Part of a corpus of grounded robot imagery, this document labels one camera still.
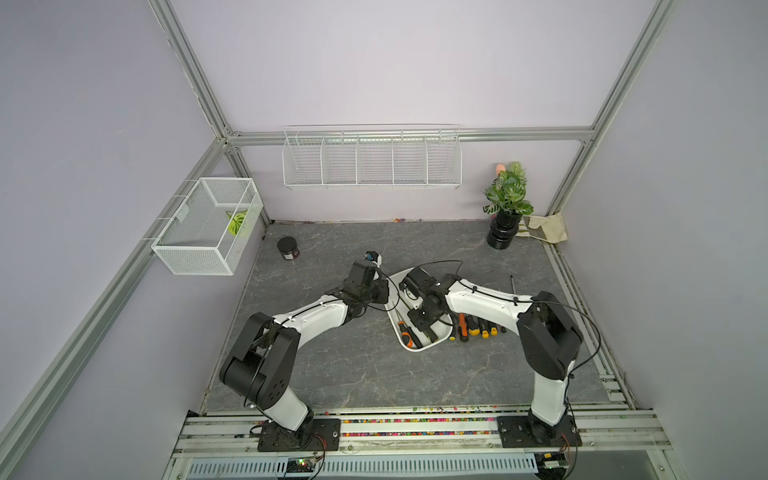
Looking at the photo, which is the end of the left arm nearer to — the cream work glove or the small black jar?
the small black jar

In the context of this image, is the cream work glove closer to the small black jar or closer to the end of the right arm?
the end of the right arm

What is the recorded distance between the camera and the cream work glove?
1187mm

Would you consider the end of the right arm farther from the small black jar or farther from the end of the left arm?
the small black jar

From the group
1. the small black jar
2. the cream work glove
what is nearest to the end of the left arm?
the small black jar
